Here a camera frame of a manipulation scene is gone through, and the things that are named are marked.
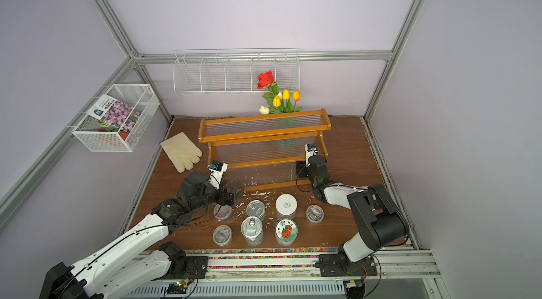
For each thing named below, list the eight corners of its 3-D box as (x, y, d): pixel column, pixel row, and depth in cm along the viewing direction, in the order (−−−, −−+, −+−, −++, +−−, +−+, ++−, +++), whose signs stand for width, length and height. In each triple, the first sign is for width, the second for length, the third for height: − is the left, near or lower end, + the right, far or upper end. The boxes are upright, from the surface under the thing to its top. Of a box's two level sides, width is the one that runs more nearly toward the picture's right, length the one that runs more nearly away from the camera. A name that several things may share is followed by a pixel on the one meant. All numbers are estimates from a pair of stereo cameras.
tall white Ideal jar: (275, 224, 86) (275, 215, 78) (275, 203, 91) (275, 193, 83) (296, 224, 86) (298, 215, 78) (295, 203, 91) (296, 193, 83)
